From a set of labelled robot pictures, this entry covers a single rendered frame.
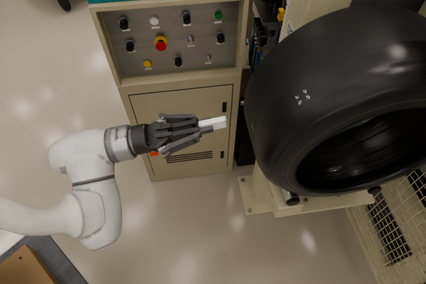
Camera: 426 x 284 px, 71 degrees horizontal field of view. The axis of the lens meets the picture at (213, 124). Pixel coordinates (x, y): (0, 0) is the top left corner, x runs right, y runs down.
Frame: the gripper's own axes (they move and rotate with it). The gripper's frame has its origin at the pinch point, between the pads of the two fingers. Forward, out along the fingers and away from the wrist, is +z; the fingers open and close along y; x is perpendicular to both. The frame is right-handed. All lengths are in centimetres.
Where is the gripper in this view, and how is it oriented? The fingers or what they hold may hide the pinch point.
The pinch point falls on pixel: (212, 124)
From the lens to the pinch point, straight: 75.4
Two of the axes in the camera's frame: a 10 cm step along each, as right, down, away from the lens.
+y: -1.5, -7.9, 6.0
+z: 9.8, -2.1, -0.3
